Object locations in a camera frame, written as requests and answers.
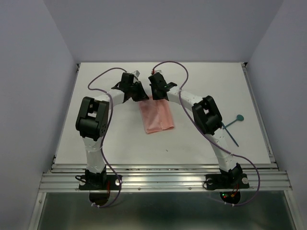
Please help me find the pink satin napkin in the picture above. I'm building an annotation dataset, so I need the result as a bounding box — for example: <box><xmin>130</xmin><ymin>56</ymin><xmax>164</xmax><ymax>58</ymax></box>
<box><xmin>138</xmin><ymin>96</ymin><xmax>175</xmax><ymax>134</ymax></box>

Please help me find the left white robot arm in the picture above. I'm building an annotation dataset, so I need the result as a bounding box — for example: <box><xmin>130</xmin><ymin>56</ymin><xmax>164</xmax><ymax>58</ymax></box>
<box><xmin>75</xmin><ymin>70</ymin><xmax>149</xmax><ymax>191</ymax></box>

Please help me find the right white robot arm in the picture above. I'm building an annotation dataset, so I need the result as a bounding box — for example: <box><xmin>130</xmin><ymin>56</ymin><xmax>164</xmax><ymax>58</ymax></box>
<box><xmin>149</xmin><ymin>71</ymin><xmax>243</xmax><ymax>187</ymax></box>

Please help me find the teal plastic spoon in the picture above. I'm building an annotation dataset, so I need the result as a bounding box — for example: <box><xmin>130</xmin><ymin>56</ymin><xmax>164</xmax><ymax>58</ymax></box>
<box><xmin>223</xmin><ymin>115</ymin><xmax>244</xmax><ymax>129</ymax></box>

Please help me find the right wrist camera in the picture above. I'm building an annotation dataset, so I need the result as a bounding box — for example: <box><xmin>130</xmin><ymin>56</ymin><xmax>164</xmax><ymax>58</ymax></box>
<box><xmin>153</xmin><ymin>70</ymin><xmax>162</xmax><ymax>74</ymax></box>

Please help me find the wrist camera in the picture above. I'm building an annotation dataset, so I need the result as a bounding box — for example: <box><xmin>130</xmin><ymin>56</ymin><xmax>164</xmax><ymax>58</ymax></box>
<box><xmin>153</xmin><ymin>70</ymin><xmax>162</xmax><ymax>74</ymax></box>
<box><xmin>132</xmin><ymin>70</ymin><xmax>140</xmax><ymax>78</ymax></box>

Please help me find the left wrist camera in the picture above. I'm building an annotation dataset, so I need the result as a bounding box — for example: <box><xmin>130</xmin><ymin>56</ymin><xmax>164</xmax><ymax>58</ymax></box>
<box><xmin>132</xmin><ymin>70</ymin><xmax>140</xmax><ymax>78</ymax></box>

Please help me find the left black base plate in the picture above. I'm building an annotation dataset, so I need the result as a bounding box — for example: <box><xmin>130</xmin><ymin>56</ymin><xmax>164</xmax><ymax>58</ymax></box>
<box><xmin>75</xmin><ymin>174</ymin><xmax>122</xmax><ymax>191</ymax></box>

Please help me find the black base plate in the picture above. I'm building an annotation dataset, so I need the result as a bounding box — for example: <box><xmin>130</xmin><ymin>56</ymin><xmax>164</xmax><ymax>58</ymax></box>
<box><xmin>203</xmin><ymin>173</ymin><xmax>249</xmax><ymax>191</ymax></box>
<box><xmin>75</xmin><ymin>174</ymin><xmax>122</xmax><ymax>191</ymax></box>

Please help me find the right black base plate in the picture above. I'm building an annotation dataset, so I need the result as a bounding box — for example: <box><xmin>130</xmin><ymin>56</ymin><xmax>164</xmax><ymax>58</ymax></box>
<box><xmin>203</xmin><ymin>173</ymin><xmax>249</xmax><ymax>191</ymax></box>

